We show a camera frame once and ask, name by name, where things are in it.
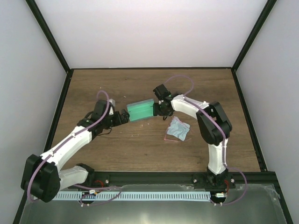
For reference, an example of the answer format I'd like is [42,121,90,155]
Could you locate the light blue slotted cable duct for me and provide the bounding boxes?
[53,191,211,202]

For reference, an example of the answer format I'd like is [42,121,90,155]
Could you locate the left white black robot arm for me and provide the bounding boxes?
[21,99,129,203]

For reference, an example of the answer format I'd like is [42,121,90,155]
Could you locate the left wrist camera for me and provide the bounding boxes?
[108,99,115,115]

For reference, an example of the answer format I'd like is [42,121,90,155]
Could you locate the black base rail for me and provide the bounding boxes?
[71,171,278,191]

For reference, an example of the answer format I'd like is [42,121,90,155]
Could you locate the pink frame sunglasses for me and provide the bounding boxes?
[164,116,192,142]

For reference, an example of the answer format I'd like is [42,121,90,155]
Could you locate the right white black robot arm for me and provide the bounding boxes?
[153,84,232,188]

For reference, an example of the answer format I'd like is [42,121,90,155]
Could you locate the grey green glasses case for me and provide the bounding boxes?
[127,99,154,122]

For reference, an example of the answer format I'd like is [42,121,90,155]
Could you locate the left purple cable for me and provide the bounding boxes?
[27,90,122,207]

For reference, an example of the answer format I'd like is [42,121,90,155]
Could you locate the black enclosure frame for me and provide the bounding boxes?
[26,0,293,224]

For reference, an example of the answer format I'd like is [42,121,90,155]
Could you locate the light blue cleaning cloth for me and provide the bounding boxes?
[166,117,190,141]

